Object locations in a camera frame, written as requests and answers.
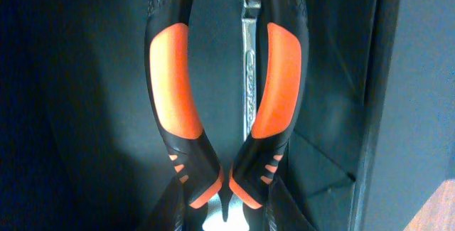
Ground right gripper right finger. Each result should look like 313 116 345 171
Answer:
265 176 316 231

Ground silver blue wrench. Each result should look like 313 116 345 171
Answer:
241 0 262 140

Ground orange black needle-nose pliers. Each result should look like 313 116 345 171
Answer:
144 0 309 230

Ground black open box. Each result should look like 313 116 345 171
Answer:
1 0 454 230

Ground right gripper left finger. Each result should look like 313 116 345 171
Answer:
136 177 186 231

